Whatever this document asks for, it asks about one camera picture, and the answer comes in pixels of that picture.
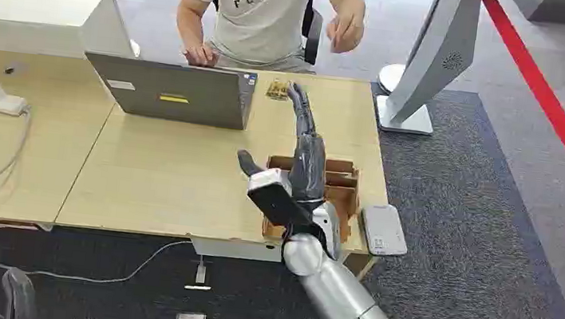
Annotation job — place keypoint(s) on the person's right hand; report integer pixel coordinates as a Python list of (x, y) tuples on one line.
[(201, 56)]

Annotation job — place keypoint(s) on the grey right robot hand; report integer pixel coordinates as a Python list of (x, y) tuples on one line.
[(308, 166)]

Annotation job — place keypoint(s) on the person's left hand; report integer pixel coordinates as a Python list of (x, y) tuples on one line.
[(346, 30)]

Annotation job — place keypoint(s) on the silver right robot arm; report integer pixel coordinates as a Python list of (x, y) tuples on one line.
[(336, 297)]

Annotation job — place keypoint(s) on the black office chair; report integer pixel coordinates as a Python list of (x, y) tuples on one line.
[(312, 29)]

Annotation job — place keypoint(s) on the grey laptop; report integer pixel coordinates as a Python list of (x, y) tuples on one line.
[(178, 93)]

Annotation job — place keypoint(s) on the wooden compartment box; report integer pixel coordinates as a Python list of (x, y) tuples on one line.
[(344, 197)]

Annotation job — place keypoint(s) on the person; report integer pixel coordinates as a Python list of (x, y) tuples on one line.
[(258, 17)]

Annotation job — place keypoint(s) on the stack of cards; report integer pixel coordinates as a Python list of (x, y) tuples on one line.
[(277, 90)]

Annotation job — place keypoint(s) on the grey standing display kiosk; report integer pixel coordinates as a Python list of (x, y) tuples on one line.
[(433, 53)]

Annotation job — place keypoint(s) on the grey flat device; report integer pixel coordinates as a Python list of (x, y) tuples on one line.
[(383, 231)]

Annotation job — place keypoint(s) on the pale wooden desk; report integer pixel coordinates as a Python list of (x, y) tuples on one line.
[(179, 178), (10, 164)]

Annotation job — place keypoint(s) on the white floor plug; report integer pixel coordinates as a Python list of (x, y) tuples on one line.
[(199, 275)]

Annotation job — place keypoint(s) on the dark grey carpet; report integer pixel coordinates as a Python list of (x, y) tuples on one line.
[(463, 253)]

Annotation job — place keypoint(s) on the white cabinet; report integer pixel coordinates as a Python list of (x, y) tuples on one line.
[(28, 12)]

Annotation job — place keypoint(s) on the red floor tape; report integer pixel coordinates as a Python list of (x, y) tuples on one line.
[(549, 103)]

